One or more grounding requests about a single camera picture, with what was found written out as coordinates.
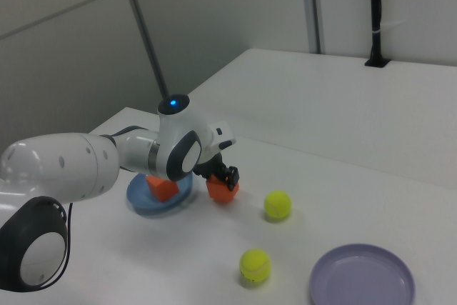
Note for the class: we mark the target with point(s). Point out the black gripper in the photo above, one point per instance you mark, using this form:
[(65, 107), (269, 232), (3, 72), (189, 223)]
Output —
[(209, 168)]

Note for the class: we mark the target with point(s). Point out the orange cube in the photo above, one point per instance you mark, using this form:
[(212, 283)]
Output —
[(219, 192), (162, 190)]

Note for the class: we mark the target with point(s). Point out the yellow tennis ball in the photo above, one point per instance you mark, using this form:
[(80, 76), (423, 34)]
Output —
[(278, 205), (255, 264)]

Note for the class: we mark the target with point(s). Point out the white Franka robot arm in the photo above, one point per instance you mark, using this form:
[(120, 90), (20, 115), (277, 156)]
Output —
[(64, 165)]

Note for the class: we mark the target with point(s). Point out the blue plate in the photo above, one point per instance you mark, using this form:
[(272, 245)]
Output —
[(143, 198)]

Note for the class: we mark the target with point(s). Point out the purple plate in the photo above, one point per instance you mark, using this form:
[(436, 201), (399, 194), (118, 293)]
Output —
[(360, 280)]

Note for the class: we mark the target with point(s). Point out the black camera pole with base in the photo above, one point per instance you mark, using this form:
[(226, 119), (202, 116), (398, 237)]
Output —
[(375, 15)]

